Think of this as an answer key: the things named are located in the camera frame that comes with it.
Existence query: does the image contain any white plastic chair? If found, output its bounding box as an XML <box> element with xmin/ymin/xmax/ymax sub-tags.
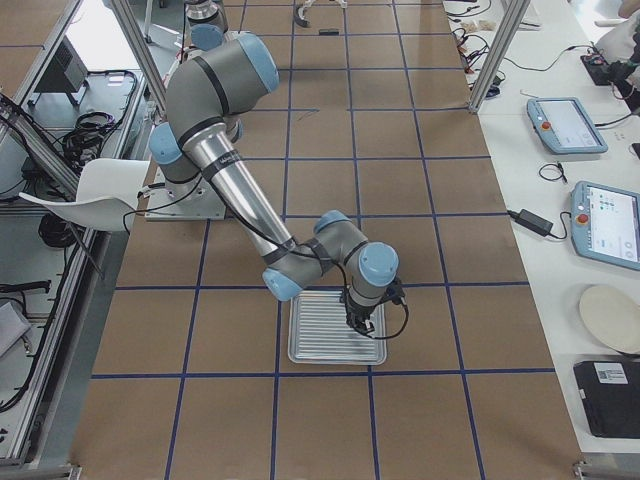
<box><xmin>19</xmin><ymin>158</ymin><xmax>150</xmax><ymax>232</ymax></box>

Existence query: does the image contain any black power adapter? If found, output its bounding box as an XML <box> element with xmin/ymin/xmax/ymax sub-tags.
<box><xmin>507</xmin><ymin>209</ymin><xmax>553</xmax><ymax>237</ymax></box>

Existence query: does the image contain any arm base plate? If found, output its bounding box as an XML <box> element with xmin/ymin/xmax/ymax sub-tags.
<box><xmin>144</xmin><ymin>168</ymin><xmax>226</xmax><ymax>221</ymax></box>

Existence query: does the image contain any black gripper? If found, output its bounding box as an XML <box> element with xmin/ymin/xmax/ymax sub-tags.
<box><xmin>340</xmin><ymin>284</ymin><xmax>405</xmax><ymax>335</ymax></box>

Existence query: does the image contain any teach pendant near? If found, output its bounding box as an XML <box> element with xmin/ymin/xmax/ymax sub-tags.
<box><xmin>571</xmin><ymin>181</ymin><xmax>639</xmax><ymax>271</ymax></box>

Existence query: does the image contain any ribbed metal tray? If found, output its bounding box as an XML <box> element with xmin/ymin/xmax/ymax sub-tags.
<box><xmin>288</xmin><ymin>290</ymin><xmax>387</xmax><ymax>365</ymax></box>

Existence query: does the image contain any aluminium frame post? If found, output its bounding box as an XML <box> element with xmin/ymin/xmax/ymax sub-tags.
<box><xmin>468</xmin><ymin>0</ymin><xmax>530</xmax><ymax>114</ymax></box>

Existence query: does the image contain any teach pendant far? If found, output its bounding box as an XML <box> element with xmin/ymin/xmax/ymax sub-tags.
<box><xmin>526</xmin><ymin>97</ymin><xmax>608</xmax><ymax>155</ymax></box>

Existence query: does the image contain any white round plate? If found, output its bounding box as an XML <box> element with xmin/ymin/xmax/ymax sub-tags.
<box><xmin>579</xmin><ymin>285</ymin><xmax>639</xmax><ymax>355</ymax></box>

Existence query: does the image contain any teach pendant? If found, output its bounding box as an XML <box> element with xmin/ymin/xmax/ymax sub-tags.
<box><xmin>571</xmin><ymin>181</ymin><xmax>639</xmax><ymax>271</ymax></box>
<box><xmin>526</xmin><ymin>97</ymin><xmax>608</xmax><ymax>155</ymax></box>

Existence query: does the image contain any olive curved brake shoe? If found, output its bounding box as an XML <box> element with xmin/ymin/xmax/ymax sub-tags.
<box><xmin>293</xmin><ymin>1</ymin><xmax>313</xmax><ymax>28</ymax></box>

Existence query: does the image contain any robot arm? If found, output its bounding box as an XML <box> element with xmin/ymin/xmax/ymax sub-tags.
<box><xmin>166</xmin><ymin>32</ymin><xmax>406</xmax><ymax>338</ymax></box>
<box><xmin>184</xmin><ymin>0</ymin><xmax>228</xmax><ymax>51</ymax></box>

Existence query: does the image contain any black flat box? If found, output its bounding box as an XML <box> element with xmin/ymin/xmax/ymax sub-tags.
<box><xmin>573</xmin><ymin>361</ymin><xmax>639</xmax><ymax>439</ymax></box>

